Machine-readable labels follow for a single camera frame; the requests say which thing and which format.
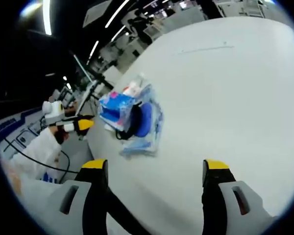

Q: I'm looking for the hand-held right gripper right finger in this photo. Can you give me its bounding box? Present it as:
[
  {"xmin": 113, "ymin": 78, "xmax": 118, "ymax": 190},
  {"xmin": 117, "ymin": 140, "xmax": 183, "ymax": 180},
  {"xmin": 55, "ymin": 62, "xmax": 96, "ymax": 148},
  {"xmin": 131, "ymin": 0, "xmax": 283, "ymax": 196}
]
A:
[{"xmin": 201, "ymin": 159, "xmax": 278, "ymax": 235}]

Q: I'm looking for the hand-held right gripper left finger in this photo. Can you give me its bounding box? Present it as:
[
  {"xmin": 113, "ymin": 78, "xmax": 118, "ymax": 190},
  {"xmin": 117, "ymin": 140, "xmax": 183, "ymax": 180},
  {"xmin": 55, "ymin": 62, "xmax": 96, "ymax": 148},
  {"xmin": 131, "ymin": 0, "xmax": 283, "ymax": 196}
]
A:
[{"xmin": 43, "ymin": 159, "xmax": 150, "ymax": 235}]

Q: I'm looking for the blue patterned packet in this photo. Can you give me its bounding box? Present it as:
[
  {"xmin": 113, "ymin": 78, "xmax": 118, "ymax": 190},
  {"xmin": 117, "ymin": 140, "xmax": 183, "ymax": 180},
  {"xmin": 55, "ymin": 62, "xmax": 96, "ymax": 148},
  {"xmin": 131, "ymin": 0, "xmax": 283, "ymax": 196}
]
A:
[{"xmin": 98, "ymin": 91, "xmax": 138, "ymax": 131}]

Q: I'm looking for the black cord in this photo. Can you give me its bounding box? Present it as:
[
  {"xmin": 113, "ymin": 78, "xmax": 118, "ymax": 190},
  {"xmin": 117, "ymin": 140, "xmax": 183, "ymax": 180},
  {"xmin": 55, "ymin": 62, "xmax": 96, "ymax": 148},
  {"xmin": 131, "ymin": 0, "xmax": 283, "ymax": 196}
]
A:
[{"xmin": 115, "ymin": 103, "xmax": 143, "ymax": 141}]

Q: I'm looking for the white and red item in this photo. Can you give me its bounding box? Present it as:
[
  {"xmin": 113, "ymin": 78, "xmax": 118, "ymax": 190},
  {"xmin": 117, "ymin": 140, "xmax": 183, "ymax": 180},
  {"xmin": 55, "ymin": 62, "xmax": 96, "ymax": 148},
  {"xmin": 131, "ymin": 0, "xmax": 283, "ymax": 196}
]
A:
[{"xmin": 123, "ymin": 80, "xmax": 145, "ymax": 96}]

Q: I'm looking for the blue round item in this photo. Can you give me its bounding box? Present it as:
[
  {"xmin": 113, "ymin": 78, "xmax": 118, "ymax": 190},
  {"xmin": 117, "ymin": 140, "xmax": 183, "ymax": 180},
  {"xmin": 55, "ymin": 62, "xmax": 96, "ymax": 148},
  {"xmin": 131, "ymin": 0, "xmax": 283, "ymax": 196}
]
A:
[{"xmin": 136, "ymin": 102, "xmax": 154, "ymax": 137}]

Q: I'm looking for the clear plastic bag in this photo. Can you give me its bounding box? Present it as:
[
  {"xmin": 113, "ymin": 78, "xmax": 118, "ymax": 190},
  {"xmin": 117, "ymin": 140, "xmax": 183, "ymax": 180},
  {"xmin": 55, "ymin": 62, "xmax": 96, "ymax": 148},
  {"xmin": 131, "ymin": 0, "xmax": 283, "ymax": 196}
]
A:
[{"xmin": 119, "ymin": 72, "xmax": 164, "ymax": 160}]

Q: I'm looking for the white and blue cabinet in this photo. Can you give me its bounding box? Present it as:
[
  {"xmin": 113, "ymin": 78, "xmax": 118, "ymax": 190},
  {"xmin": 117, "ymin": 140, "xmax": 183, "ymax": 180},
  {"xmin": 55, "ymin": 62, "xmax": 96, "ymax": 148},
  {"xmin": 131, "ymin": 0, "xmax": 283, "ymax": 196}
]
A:
[{"xmin": 0, "ymin": 107, "xmax": 46, "ymax": 154}]

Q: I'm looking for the long ceiling light strip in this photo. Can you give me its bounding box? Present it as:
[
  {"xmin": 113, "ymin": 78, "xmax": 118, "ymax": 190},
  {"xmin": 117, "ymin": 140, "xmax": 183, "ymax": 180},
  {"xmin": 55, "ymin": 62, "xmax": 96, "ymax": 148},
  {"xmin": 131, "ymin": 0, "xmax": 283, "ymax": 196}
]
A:
[
  {"xmin": 104, "ymin": 0, "xmax": 131, "ymax": 28},
  {"xmin": 89, "ymin": 40, "xmax": 100, "ymax": 60},
  {"xmin": 42, "ymin": 0, "xmax": 52, "ymax": 36}
]

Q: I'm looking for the white table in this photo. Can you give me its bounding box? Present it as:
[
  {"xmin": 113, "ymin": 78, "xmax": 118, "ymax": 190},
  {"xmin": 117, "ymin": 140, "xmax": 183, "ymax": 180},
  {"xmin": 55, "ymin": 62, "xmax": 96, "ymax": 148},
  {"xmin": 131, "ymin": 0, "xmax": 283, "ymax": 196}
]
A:
[{"xmin": 83, "ymin": 15, "xmax": 294, "ymax": 235}]

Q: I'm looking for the black cable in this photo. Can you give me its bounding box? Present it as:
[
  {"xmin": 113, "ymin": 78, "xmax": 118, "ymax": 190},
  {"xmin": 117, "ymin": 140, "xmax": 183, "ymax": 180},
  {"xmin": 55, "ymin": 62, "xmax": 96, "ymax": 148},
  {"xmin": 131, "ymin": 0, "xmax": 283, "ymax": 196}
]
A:
[{"xmin": 3, "ymin": 137, "xmax": 79, "ymax": 184}]

